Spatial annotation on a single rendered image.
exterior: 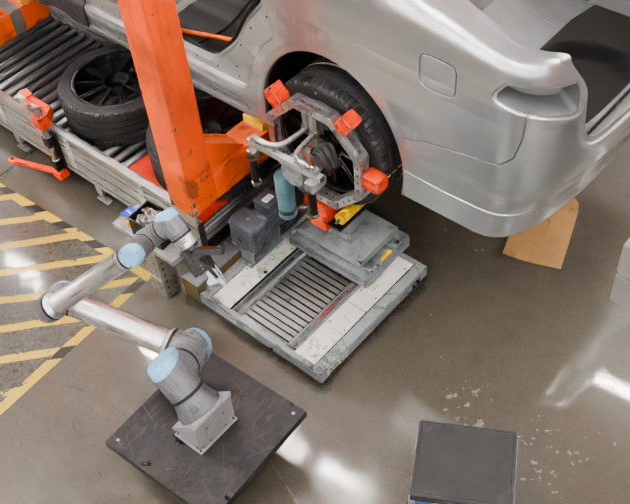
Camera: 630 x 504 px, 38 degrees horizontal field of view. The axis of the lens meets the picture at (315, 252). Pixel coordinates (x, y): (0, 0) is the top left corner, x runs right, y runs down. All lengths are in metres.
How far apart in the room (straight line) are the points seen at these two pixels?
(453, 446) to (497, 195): 1.01
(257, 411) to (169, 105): 1.33
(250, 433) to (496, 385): 1.18
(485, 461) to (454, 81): 1.47
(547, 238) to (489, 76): 1.74
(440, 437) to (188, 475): 1.02
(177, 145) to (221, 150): 0.34
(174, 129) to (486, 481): 1.93
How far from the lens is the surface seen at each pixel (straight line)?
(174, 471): 3.87
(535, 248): 4.89
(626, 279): 1.14
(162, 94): 3.92
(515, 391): 4.35
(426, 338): 4.49
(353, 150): 3.90
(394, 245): 4.64
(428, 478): 3.71
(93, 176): 5.25
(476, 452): 3.77
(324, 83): 3.97
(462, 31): 3.40
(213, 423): 3.80
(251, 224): 4.48
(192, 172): 4.24
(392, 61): 3.63
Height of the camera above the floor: 3.61
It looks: 48 degrees down
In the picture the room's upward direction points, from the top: 6 degrees counter-clockwise
